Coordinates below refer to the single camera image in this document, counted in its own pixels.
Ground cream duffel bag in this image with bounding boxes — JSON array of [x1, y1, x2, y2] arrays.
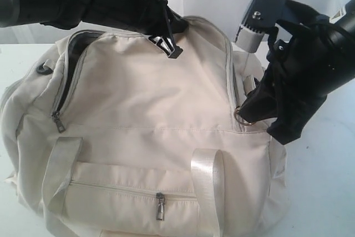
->
[[1, 17, 288, 236]]

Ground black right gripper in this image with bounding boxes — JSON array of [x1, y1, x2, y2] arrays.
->
[[239, 22, 341, 145]]

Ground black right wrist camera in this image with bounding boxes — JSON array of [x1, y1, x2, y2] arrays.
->
[[235, 0, 295, 53]]

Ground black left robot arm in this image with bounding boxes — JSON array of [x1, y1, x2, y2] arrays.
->
[[1, 0, 188, 59]]

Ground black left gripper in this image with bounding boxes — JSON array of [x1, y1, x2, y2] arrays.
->
[[85, 0, 189, 59]]

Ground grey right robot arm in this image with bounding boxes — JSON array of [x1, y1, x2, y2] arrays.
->
[[235, 0, 354, 144]]

